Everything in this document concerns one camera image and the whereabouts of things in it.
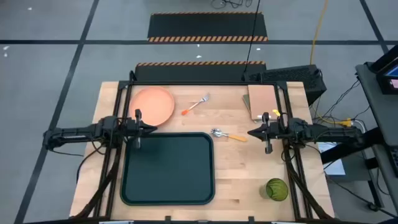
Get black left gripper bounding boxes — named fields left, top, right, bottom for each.
left=126, top=108, right=158, bottom=149

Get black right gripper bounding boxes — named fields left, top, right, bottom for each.
left=248, top=111, right=282, bottom=155

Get orange round plate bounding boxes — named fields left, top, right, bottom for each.
left=129, top=86, right=175, bottom=127

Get fork with orange handle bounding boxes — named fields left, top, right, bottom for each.
left=181, top=93, right=211, bottom=116

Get spoon with yellow handle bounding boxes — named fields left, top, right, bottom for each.
left=210, top=128, right=249, bottom=143

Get green faceted cup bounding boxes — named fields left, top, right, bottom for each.
left=260, top=177, right=289, bottom=202

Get dark green tray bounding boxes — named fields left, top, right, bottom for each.
left=120, top=132, right=216, bottom=206

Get pink notebook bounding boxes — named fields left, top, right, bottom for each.
left=248, top=84, right=280, bottom=121

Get black computer tower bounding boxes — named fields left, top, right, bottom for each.
left=244, top=64, right=327, bottom=105

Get white paper sheet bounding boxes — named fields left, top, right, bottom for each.
left=317, top=141, right=346, bottom=177

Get grey side table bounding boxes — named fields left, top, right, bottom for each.
left=356, top=62, right=398, bottom=187

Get black monitor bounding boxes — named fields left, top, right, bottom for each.
left=371, top=45, right=398, bottom=95

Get black aluminium frame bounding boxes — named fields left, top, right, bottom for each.
left=70, top=70, right=335, bottom=224

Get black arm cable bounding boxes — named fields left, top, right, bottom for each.
left=76, top=141, right=106, bottom=184

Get long black cable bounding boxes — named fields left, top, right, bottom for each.
left=242, top=0, right=261, bottom=82

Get yellow cable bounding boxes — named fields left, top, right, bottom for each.
left=309, top=0, right=354, bottom=127

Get large black striped cable ramp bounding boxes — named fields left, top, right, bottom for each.
left=146, top=11, right=269, bottom=43

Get coiled black cables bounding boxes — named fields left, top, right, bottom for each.
left=210, top=0, right=253, bottom=9

